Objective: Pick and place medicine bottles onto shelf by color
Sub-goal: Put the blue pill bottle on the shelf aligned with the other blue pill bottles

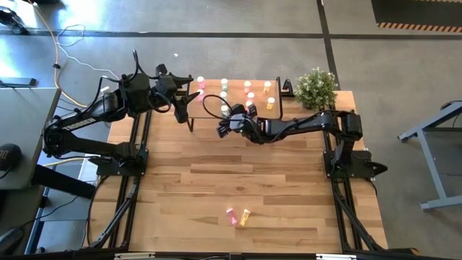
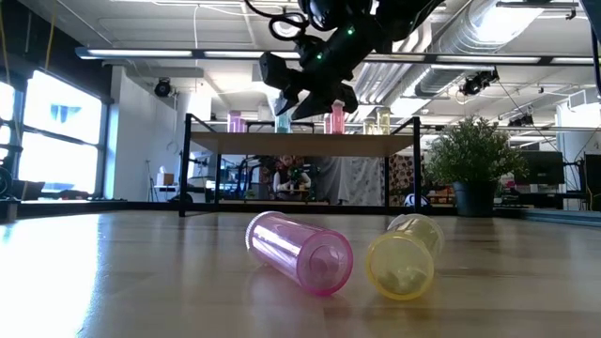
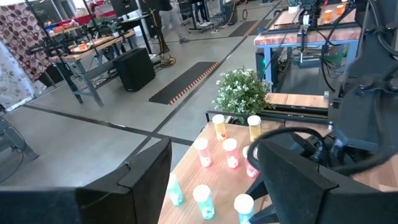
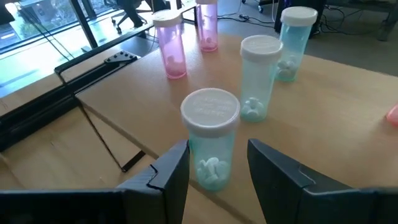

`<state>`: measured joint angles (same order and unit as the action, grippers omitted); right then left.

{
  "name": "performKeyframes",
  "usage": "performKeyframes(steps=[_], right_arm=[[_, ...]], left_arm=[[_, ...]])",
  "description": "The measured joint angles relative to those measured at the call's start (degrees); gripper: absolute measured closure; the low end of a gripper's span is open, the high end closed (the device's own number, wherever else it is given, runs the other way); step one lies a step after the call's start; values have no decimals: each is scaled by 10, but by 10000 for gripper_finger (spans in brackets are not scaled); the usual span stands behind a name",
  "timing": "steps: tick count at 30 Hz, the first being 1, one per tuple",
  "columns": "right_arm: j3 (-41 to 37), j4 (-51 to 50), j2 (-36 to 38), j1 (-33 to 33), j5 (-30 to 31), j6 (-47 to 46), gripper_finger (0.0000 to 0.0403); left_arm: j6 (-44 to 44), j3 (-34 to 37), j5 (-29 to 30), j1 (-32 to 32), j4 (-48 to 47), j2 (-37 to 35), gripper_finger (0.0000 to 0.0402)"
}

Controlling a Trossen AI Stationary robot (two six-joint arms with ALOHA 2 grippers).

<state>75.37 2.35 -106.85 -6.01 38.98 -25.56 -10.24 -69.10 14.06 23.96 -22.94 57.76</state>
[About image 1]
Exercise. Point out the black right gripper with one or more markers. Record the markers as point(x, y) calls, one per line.
point(247, 126)

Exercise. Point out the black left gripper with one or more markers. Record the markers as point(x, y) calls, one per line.
point(164, 92)

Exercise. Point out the pink medicine bottle white cap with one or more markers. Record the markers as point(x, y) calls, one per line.
point(231, 216)
point(200, 83)
point(200, 95)

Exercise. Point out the teal medicine bottle white cap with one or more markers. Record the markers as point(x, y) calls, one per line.
point(223, 96)
point(224, 85)

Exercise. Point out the yellow medicine bottle white cap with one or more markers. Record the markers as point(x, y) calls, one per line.
point(245, 217)
point(270, 103)

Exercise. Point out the amber medicine bottle white cap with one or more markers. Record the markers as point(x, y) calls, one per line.
point(266, 87)

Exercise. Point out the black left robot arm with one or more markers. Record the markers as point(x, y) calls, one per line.
point(79, 122)

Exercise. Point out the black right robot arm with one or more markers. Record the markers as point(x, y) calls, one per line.
point(307, 124)

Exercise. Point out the black floor tape line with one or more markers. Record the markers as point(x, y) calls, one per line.
point(326, 47)
point(180, 35)

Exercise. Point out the white yellow plug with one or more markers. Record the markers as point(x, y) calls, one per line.
point(105, 89)

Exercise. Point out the potted green artificial plant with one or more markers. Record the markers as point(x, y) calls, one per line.
point(315, 85)

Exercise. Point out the grey desk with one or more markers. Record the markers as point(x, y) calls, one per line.
point(25, 119)

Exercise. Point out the black flat device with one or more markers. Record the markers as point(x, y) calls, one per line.
point(18, 82)

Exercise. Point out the black round object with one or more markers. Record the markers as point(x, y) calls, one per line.
point(9, 157)

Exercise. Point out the black bulky object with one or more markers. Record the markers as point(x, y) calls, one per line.
point(12, 20)

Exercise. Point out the black hazard-striped floor mat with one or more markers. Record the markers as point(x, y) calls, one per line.
point(415, 11)

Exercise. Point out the blue-grey metal table frame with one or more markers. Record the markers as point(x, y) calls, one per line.
point(433, 162)

